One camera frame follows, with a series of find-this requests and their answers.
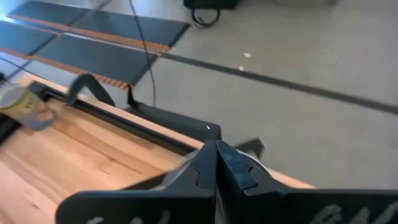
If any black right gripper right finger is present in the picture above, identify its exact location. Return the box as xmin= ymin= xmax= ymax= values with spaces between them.
xmin=216 ymin=140 xmax=398 ymax=224

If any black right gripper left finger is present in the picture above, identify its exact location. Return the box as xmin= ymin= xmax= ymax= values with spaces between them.
xmin=55 ymin=140 xmax=218 ymax=224

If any cream peaches label can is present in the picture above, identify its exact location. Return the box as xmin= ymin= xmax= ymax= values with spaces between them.
xmin=0 ymin=82 xmax=58 ymax=131

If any black table clamp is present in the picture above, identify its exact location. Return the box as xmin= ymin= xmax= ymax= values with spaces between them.
xmin=65 ymin=73 xmax=115 ymax=107
xmin=232 ymin=138 xmax=266 ymax=160

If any black hazard-striped floor mat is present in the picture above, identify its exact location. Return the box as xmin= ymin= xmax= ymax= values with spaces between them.
xmin=7 ymin=0 xmax=191 ymax=52
xmin=0 ymin=20 xmax=158 ymax=90

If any black box on floor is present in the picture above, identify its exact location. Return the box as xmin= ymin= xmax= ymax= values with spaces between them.
xmin=182 ymin=0 xmax=241 ymax=10

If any black aluminium table frame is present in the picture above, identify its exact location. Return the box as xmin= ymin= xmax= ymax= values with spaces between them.
xmin=27 ymin=80 xmax=205 ymax=156

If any long black floor cable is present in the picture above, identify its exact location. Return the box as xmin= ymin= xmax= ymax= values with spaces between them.
xmin=129 ymin=0 xmax=157 ymax=107

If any black coiled cable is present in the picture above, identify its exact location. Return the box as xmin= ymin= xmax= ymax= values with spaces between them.
xmin=190 ymin=6 xmax=222 ymax=29

